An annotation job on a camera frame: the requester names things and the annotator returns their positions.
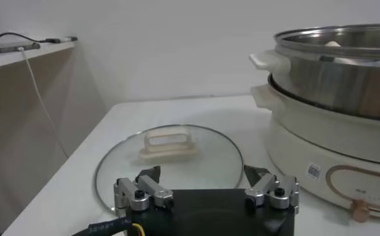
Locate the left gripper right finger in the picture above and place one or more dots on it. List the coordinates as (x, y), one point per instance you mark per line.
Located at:
(270, 189)

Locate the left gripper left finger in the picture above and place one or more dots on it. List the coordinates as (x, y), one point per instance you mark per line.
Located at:
(154, 189)

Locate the round glass pot lid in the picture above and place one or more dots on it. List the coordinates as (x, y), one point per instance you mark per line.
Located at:
(209, 160)

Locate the white steamed baozi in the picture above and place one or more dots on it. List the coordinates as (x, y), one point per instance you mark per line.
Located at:
(332, 44)

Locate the perforated steel steamer basket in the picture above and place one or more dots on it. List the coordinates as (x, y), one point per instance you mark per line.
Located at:
(331, 86)

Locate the cream electric cooker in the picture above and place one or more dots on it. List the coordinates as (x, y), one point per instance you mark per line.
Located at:
(305, 141)

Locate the white side desk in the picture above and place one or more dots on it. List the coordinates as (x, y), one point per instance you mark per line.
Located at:
(4, 59)

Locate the black smartphone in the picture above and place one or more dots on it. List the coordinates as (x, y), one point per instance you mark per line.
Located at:
(10, 48)

